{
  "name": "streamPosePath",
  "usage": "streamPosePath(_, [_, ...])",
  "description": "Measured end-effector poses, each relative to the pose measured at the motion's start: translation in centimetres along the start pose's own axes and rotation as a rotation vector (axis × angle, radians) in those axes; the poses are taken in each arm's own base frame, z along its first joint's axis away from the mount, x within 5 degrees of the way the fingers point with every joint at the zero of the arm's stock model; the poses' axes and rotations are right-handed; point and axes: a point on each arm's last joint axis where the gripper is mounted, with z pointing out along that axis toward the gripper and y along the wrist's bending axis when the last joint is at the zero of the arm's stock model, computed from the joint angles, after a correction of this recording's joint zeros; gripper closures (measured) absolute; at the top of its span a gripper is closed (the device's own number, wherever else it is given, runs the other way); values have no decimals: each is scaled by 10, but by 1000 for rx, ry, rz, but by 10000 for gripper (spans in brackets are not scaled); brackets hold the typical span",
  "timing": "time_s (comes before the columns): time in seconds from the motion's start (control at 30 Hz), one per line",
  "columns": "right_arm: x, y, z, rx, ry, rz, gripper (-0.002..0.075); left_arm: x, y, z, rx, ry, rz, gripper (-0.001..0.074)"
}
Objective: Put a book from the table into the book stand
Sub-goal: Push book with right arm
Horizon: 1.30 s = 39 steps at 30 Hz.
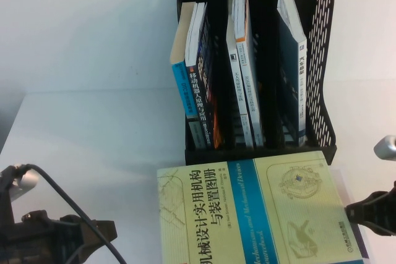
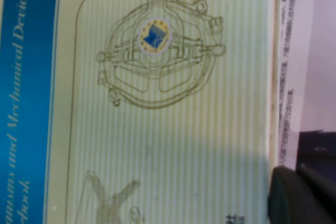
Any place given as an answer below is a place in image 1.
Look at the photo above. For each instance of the blue spine book cream pages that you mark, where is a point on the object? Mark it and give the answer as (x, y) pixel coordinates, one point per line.
(181, 87)

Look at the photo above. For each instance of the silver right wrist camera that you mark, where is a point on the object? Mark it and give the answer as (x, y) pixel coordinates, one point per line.
(386, 148)

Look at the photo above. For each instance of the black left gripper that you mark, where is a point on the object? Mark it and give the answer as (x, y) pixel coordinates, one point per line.
(37, 239)

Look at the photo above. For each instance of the thin white spine book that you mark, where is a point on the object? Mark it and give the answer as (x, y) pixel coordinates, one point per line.
(236, 84)

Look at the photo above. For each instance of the navy book white spine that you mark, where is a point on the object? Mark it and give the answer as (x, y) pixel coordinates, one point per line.
(301, 91)

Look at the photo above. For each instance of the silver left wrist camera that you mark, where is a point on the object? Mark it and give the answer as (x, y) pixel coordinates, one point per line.
(24, 180)

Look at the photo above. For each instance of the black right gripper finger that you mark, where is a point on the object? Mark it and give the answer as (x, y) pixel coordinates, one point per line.
(374, 205)
(385, 225)

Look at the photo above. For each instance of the black plastic book stand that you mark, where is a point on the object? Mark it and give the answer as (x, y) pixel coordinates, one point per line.
(269, 154)

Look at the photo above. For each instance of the yellow book blue band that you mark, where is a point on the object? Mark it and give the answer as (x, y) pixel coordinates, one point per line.
(247, 208)

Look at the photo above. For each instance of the dark book white title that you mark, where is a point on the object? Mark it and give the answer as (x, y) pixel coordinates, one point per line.
(201, 91)

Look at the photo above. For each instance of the white book orange band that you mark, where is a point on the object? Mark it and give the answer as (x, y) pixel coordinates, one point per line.
(247, 69)

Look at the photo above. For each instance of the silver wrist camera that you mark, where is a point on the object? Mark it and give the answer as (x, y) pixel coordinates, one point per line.
(386, 148)
(24, 180)

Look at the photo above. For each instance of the white magazine with man portrait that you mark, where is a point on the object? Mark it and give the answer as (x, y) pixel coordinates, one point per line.
(360, 242)

